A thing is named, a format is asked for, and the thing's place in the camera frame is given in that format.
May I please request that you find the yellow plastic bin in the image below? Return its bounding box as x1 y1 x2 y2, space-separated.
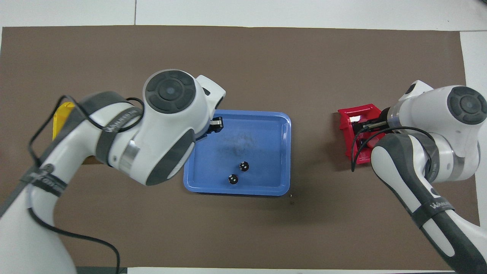
52 101 76 142

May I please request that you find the brown paper mat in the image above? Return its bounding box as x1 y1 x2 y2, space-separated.
0 25 484 271

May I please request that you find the red plastic bin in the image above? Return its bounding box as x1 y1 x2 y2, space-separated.
337 103 389 165

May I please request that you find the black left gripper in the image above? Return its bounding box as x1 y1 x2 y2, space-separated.
196 117 225 142

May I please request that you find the blue plastic tray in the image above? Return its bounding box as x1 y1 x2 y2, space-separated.
183 109 292 197

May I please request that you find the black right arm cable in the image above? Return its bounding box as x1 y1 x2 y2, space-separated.
350 125 440 180

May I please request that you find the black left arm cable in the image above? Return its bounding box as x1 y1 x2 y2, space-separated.
27 95 145 274

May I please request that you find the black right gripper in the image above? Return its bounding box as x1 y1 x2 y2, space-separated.
356 108 392 133

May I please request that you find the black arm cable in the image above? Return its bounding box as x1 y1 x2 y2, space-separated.
27 95 145 274
350 125 440 180

